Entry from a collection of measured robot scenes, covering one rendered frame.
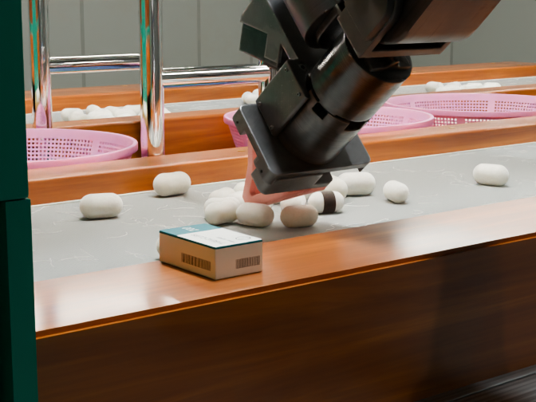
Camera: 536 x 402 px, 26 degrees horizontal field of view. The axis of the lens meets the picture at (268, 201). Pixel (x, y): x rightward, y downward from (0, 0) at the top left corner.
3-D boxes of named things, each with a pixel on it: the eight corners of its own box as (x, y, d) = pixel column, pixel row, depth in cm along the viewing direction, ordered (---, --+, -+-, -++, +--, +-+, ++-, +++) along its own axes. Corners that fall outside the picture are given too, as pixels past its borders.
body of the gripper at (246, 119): (226, 119, 89) (272, 59, 84) (326, 110, 96) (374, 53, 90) (261, 189, 87) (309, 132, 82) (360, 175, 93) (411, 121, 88)
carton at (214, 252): (263, 271, 69) (263, 238, 69) (215, 280, 67) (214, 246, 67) (205, 253, 74) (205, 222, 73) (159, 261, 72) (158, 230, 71)
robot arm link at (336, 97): (284, 57, 87) (332, -3, 82) (341, 55, 90) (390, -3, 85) (323, 133, 84) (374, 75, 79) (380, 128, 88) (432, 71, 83)
